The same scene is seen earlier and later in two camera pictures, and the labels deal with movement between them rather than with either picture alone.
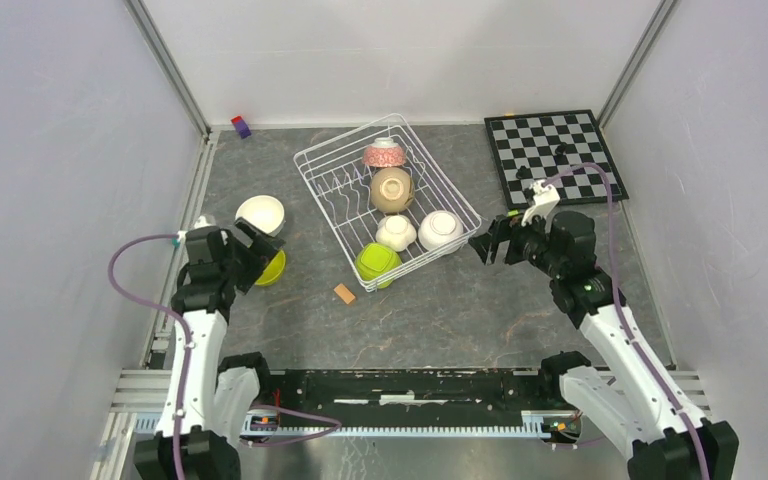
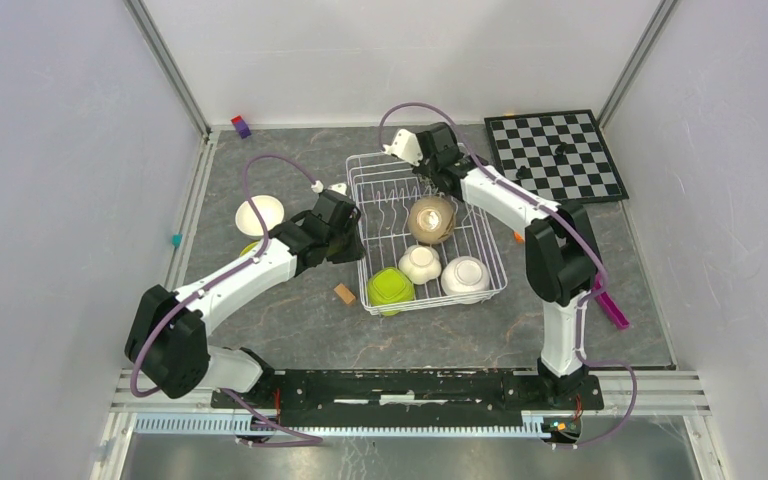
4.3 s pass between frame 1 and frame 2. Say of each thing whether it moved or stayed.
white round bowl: moved
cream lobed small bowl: moved
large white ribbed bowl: stayed
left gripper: moved
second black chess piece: stayed
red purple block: stayed
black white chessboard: stayed
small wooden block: stayed
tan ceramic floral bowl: moved
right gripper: moved
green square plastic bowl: moved
